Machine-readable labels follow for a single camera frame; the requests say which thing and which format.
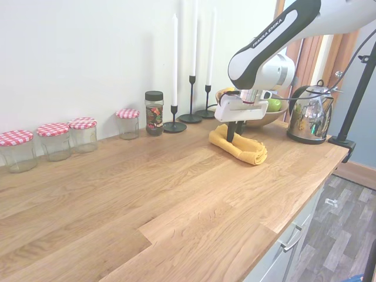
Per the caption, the white kitchen cabinet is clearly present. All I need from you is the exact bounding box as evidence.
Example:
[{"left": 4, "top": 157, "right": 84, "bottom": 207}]
[{"left": 243, "top": 173, "right": 327, "bottom": 282}]

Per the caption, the yellow terry cloth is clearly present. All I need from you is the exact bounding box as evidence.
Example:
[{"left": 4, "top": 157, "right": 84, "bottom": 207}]
[{"left": 208, "top": 123, "right": 268, "bottom": 166}]

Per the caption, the black clamped camera stand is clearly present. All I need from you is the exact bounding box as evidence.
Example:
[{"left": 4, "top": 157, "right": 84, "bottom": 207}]
[{"left": 328, "top": 43, "right": 376, "bottom": 164}]

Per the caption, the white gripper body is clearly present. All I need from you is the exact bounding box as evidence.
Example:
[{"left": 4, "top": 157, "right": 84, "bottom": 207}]
[{"left": 214, "top": 96, "right": 269, "bottom": 123}]

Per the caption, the short black plug cable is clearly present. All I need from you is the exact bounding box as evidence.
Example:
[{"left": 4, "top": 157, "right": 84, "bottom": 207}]
[{"left": 220, "top": 91, "right": 239, "bottom": 103}]

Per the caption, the tall white candle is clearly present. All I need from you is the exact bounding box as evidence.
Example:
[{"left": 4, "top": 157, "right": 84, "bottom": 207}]
[
  {"left": 206, "top": 7, "right": 218, "bottom": 86},
  {"left": 172, "top": 13, "right": 179, "bottom": 106},
  {"left": 189, "top": 0, "right": 199, "bottom": 77}
]

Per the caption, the stainless steel kettle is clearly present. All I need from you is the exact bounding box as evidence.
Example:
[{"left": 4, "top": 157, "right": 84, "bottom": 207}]
[{"left": 286, "top": 79, "right": 344, "bottom": 145}]

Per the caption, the wooden door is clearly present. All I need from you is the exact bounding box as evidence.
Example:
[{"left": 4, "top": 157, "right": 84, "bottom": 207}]
[{"left": 285, "top": 28, "right": 361, "bottom": 99}]

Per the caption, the glass jar red checked lid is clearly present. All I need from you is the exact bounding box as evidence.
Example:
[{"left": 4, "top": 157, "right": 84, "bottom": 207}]
[
  {"left": 115, "top": 108, "right": 140, "bottom": 140},
  {"left": 68, "top": 117, "right": 98, "bottom": 154},
  {"left": 0, "top": 129, "right": 38, "bottom": 173},
  {"left": 36, "top": 122, "right": 71, "bottom": 162}
]

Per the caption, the black candle holder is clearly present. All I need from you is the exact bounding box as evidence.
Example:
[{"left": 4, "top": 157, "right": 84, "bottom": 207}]
[
  {"left": 163, "top": 104, "right": 187, "bottom": 133},
  {"left": 194, "top": 84, "right": 219, "bottom": 119},
  {"left": 178, "top": 75, "right": 203, "bottom": 123}
]

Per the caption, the long black cable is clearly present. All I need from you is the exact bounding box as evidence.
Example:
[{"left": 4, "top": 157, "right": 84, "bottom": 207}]
[{"left": 276, "top": 41, "right": 376, "bottom": 101}]

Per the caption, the coffee jar black lid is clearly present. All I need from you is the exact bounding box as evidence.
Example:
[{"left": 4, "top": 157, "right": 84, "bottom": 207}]
[{"left": 144, "top": 90, "right": 165, "bottom": 137}]

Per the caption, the wooden fruit bowl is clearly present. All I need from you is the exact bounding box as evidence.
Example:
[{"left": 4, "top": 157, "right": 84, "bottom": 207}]
[{"left": 215, "top": 87, "right": 289, "bottom": 129}]

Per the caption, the silver drawer handle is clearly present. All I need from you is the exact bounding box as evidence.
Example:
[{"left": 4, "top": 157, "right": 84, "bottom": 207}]
[{"left": 280, "top": 224, "right": 303, "bottom": 252}]

